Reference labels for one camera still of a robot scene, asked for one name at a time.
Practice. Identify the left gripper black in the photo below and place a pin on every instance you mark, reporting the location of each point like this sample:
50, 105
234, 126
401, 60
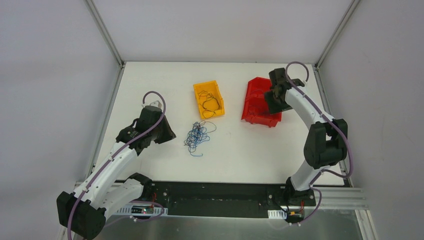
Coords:
164, 129

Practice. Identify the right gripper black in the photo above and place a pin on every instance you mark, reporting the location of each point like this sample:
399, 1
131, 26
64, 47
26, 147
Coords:
274, 102

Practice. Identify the red plastic bin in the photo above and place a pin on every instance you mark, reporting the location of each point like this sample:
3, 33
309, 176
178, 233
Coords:
255, 108

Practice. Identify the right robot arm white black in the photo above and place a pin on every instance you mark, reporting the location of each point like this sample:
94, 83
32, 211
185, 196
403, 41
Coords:
325, 144

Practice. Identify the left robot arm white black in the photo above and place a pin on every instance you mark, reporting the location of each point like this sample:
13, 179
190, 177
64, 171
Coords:
85, 210

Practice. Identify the yellow plastic bin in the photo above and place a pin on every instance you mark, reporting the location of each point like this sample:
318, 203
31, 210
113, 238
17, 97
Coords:
209, 100

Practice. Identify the left white slotted cable duct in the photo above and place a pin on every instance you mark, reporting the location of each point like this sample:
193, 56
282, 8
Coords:
139, 210

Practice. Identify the white slotted cable duct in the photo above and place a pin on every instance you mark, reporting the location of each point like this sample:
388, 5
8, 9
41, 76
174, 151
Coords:
277, 214
139, 210

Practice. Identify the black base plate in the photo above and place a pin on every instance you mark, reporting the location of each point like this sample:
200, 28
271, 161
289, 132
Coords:
237, 209

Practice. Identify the right white slotted cable duct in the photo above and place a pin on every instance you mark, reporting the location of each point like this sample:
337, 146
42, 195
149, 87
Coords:
277, 214

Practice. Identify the aluminium frame rail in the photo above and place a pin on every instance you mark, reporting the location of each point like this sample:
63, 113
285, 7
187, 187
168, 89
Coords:
341, 198

